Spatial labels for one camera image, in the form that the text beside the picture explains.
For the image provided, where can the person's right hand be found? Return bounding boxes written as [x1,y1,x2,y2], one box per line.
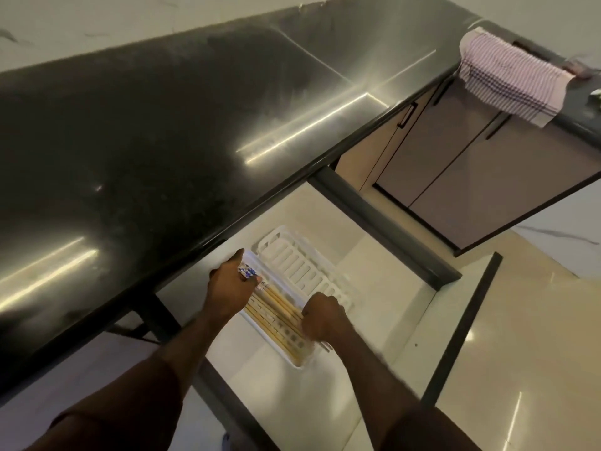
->
[300,292,351,344]

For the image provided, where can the narrow mauve cabinet door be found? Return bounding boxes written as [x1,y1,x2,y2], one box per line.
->
[373,82,515,208]

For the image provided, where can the person's left hand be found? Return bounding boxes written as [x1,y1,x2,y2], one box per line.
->
[207,258,262,321]

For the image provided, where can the person's left forearm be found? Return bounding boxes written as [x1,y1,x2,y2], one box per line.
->
[26,311,238,451]

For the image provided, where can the white plastic cutlery tray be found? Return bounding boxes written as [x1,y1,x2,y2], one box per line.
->
[234,225,358,371]

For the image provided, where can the black cabinet handle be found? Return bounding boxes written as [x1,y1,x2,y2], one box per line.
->
[485,111,511,140]
[398,101,419,130]
[431,79,455,107]

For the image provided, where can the bundle of wooden chopsticks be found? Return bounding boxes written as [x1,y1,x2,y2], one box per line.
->
[237,263,332,361]

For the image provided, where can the beige cabinet door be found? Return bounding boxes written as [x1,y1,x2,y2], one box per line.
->
[335,86,443,193]

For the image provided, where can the open drawer with dark frame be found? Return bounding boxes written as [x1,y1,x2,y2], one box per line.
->
[126,166,504,451]

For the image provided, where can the wide mauve cabinet door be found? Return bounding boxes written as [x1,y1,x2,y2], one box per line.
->
[408,116,601,251]

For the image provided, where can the striped kitchen towel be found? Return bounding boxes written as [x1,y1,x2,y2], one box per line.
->
[457,27,578,129]

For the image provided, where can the person's right forearm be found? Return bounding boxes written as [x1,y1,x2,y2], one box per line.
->
[324,331,475,451]

